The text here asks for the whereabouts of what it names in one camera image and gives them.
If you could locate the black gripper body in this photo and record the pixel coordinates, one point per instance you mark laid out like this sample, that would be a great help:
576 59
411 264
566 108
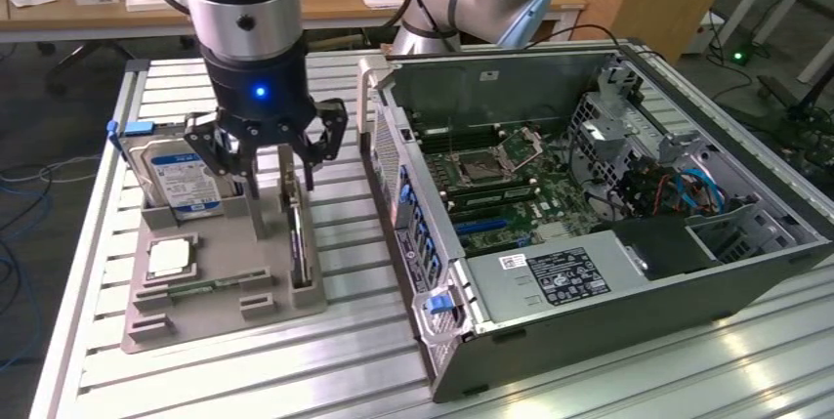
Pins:
260 111

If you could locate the graphics card with black cooler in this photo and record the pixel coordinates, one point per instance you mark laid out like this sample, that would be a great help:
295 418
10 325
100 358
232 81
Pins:
297 243

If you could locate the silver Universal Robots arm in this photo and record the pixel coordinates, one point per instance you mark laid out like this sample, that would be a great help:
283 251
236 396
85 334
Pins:
240 4

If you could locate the hard disk in blue caddy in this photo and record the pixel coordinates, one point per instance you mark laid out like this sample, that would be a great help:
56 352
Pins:
176 180

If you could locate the black RAM slot row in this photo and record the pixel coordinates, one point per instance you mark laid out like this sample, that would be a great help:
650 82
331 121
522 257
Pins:
459 137

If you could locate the silver CPU chip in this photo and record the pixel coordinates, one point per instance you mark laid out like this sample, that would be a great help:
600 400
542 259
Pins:
169 258

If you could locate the CPU socket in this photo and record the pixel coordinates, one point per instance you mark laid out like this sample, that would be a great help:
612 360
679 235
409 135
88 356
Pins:
480 167

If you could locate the installed green RAM stick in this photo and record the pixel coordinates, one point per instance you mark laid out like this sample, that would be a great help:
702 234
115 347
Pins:
498 196

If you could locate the metal socket cover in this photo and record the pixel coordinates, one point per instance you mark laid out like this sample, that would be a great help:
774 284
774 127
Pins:
520 144

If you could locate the blue expansion slot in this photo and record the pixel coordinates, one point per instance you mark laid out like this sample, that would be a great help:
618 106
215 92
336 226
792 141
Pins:
480 227

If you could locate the grey parts rack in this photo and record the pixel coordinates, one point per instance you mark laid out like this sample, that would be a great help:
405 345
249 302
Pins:
221 321

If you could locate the green motherboard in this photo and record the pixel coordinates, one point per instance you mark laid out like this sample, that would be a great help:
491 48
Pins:
554 194

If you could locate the blue case latch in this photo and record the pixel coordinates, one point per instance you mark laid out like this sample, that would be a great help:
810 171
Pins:
437 304

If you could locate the white paper card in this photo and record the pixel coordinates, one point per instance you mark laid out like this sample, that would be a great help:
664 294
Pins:
32 0

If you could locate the metal disk bay cage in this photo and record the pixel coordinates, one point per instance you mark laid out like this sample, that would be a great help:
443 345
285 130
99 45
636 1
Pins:
606 145

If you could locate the grey power supply unit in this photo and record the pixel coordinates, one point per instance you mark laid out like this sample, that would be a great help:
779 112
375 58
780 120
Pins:
554 277

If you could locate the open dark grey PC case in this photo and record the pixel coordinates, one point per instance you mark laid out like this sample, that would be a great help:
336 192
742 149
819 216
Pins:
651 321

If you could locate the device with green light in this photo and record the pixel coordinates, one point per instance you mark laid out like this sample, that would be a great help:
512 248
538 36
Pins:
738 55

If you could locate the black floor stand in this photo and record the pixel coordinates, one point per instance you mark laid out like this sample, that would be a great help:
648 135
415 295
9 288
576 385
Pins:
800 111

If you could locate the white desk frame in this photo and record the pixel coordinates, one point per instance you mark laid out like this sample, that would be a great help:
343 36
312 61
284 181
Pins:
782 4

